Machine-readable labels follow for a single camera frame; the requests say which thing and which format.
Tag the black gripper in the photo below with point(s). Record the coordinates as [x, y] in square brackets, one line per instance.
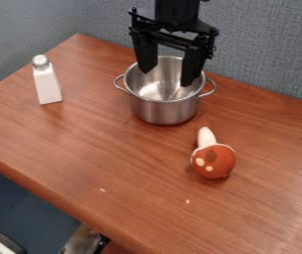
[173, 26]

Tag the red and white toy mushroom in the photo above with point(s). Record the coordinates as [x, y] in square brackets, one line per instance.
[213, 159]

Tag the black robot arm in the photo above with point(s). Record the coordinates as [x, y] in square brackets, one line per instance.
[173, 25]

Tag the white salt shaker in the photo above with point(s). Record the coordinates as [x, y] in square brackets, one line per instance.
[46, 80]

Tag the metal table leg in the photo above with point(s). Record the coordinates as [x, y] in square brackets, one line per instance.
[88, 241]

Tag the metal pot with handles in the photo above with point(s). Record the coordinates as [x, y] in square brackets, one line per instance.
[160, 100]

